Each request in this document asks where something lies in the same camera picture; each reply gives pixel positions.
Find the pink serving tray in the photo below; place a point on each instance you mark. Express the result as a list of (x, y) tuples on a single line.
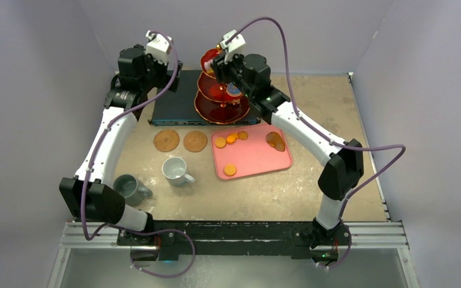
[(252, 156)]

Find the left woven rattan coaster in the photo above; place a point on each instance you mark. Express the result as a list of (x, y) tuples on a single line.
[(166, 140)]

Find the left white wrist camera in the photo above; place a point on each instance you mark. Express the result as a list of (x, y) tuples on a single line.
[(158, 47)]

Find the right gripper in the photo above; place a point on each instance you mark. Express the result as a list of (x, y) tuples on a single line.
[(221, 66)]

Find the red three-tier cake stand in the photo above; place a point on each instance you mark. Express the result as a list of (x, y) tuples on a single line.
[(218, 97)]

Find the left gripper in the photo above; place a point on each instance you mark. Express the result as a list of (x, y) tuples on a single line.
[(161, 66)]

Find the brown baked bread piece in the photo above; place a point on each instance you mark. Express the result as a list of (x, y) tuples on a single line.
[(276, 141)]

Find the round biscuit near fish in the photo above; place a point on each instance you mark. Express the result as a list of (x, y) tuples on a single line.
[(220, 142)]

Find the white ceramic mug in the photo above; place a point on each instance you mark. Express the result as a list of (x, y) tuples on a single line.
[(174, 169)]

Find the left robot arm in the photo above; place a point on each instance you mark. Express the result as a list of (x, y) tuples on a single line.
[(89, 194)]

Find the round biscuit tray corner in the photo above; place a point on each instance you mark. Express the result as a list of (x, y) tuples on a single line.
[(230, 169)]

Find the woven rattan coaster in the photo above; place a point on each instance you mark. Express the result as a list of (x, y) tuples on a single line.
[(195, 141), (166, 140)]

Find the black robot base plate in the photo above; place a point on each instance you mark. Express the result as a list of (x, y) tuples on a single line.
[(296, 239)]

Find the dark network switch box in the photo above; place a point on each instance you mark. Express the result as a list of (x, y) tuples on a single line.
[(189, 107)]

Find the right woven rattan coaster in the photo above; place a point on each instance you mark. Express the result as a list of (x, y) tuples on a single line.
[(195, 141)]

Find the aluminium frame rail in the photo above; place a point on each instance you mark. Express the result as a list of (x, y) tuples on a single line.
[(364, 235)]

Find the blue frosted donut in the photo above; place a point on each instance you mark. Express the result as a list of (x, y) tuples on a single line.
[(233, 91)]

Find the swirl butter cookie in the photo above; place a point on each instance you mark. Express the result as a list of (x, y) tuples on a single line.
[(243, 135)]

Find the orange fish shaped cake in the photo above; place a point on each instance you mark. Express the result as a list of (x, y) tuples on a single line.
[(232, 138)]

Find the grey ceramic mug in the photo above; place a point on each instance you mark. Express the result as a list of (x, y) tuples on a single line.
[(131, 189)]

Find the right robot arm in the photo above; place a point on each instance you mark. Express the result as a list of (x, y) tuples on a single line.
[(342, 161)]

